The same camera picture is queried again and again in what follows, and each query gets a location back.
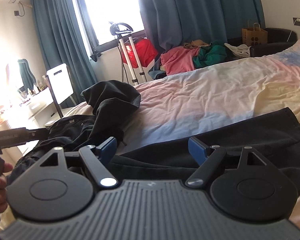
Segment black sweater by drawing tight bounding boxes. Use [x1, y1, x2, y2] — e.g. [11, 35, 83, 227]
[80, 80, 300, 196]

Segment black jeans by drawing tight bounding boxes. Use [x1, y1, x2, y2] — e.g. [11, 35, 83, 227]
[7, 115, 97, 185]

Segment white dresser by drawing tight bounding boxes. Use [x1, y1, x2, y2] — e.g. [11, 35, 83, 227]
[0, 87, 58, 156]

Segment pastel bed sheet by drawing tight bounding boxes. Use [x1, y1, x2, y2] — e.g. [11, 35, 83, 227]
[62, 36, 300, 230]

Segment teal cloth on mirror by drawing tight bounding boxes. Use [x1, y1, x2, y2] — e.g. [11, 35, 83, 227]
[18, 59, 36, 90]

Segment white chair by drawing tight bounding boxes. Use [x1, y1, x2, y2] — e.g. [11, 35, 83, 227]
[44, 63, 77, 118]

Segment pink garment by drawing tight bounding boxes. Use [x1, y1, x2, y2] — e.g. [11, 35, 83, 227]
[160, 46, 200, 76]

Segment green garment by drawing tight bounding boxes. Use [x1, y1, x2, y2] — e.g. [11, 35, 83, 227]
[192, 40, 227, 69]

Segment white cloth on chair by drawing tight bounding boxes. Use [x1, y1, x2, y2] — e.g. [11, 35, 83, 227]
[224, 43, 250, 58]

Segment tan garment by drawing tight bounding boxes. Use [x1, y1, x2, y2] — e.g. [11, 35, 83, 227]
[183, 40, 210, 49]

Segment red garment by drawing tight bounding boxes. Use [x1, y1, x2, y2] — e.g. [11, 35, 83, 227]
[125, 37, 158, 68]

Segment teal curtain left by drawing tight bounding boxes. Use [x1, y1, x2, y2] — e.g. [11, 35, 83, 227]
[31, 0, 97, 103]

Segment teal curtain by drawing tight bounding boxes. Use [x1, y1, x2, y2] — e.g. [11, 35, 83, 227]
[139, 0, 265, 53]
[31, 0, 97, 103]

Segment brown paper bag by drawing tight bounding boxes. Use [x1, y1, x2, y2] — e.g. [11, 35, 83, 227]
[242, 23, 268, 47]

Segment black armchair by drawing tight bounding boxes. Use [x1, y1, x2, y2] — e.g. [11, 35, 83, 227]
[227, 28, 298, 57]

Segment teal curtain right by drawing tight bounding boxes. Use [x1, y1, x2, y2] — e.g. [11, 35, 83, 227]
[139, 0, 265, 53]

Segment wall socket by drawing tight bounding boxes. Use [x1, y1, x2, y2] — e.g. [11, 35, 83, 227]
[293, 17, 300, 26]

